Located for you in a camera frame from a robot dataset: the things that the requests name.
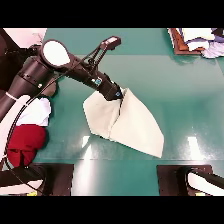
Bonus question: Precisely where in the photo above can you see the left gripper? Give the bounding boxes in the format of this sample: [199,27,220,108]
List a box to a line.
[97,73,124,102]

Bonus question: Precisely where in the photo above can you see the cream shirt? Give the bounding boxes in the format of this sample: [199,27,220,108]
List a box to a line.
[82,87,165,159]

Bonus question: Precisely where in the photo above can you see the dark garment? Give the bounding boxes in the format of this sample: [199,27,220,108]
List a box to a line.
[39,81,59,98]

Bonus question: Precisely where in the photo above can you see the white garment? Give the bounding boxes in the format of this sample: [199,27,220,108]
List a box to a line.
[14,96,53,128]
[181,28,216,52]

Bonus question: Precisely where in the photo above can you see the red garment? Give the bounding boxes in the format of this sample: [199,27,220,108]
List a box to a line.
[6,124,48,168]

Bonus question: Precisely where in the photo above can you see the lavender garment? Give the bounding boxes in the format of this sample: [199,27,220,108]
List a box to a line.
[199,35,224,60]

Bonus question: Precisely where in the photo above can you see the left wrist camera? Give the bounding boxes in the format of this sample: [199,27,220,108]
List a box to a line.
[81,35,123,68]

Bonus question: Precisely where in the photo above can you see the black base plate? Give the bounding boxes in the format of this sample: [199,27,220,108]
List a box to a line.
[42,163,75,197]
[156,164,214,197]

